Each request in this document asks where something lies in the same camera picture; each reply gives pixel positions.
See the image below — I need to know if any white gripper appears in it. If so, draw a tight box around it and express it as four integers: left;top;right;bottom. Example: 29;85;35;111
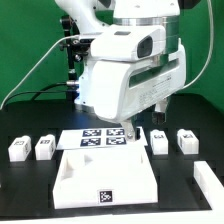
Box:
85;43;187;144

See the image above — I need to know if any white square tabletop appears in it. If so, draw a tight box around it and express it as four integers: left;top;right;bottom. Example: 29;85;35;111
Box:
53;146;158;209

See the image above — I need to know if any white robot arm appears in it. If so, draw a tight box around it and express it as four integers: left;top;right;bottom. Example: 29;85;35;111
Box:
55;0;201;141

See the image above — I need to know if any white sheet with markers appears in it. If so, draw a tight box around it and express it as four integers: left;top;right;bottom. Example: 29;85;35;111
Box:
57;127;147;150

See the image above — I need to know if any white corner obstacle block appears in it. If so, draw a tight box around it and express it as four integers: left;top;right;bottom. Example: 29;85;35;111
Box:
193;161;224;211

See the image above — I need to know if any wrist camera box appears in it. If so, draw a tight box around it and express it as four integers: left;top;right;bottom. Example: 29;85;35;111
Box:
90;25;166;61

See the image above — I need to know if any black camera on stand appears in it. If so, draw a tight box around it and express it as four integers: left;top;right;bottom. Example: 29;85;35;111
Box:
59;15;92;101

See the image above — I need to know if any black cable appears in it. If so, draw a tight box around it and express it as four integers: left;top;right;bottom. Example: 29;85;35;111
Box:
2;82;73;108

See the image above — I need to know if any white cable right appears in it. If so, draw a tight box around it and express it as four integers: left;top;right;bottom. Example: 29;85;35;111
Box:
181;0;214;91

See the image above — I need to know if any white cable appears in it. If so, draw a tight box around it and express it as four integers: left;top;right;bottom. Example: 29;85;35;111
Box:
0;35;81;111
181;0;214;91

